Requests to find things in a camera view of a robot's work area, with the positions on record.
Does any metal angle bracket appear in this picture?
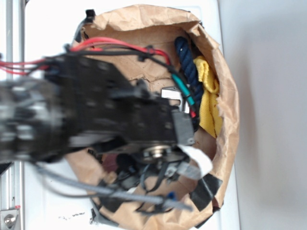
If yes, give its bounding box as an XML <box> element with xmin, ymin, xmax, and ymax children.
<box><xmin>161</xmin><ymin>86</ymin><xmax>189</xmax><ymax>114</ymax></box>

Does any aluminium frame rail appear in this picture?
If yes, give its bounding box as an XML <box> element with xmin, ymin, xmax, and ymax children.
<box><xmin>0</xmin><ymin>0</ymin><xmax>25</xmax><ymax>230</ymax></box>

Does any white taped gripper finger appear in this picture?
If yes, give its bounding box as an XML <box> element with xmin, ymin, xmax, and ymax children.
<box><xmin>176</xmin><ymin>145</ymin><xmax>213</xmax><ymax>180</ymax></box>

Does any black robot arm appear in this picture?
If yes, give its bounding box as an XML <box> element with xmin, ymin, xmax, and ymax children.
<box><xmin>0</xmin><ymin>54</ymin><xmax>213</xmax><ymax>180</ymax></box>

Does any brown paper bag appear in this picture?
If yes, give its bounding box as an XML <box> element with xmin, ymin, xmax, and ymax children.
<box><xmin>72</xmin><ymin>4</ymin><xmax>239</xmax><ymax>230</ymax></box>

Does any red cable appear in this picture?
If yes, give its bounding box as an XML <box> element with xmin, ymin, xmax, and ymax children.
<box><xmin>0</xmin><ymin>37</ymin><xmax>171</xmax><ymax>75</ymax></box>

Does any grey braided cable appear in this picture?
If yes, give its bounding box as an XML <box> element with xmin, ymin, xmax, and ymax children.
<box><xmin>35</xmin><ymin>165</ymin><xmax>194</xmax><ymax>213</ymax></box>

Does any dark blue rope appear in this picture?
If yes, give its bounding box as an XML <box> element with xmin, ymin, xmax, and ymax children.
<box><xmin>174</xmin><ymin>36</ymin><xmax>204</xmax><ymax>130</ymax></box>

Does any yellow cloth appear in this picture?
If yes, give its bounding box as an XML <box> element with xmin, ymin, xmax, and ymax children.
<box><xmin>193</xmin><ymin>56</ymin><xmax>223</xmax><ymax>138</ymax></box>

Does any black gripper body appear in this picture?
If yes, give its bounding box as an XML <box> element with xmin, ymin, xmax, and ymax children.
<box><xmin>124</xmin><ymin>97</ymin><xmax>194</xmax><ymax>164</ymax></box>

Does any black cable green sleeve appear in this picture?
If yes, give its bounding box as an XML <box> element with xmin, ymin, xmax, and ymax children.
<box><xmin>138</xmin><ymin>52</ymin><xmax>199</xmax><ymax>119</ymax></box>

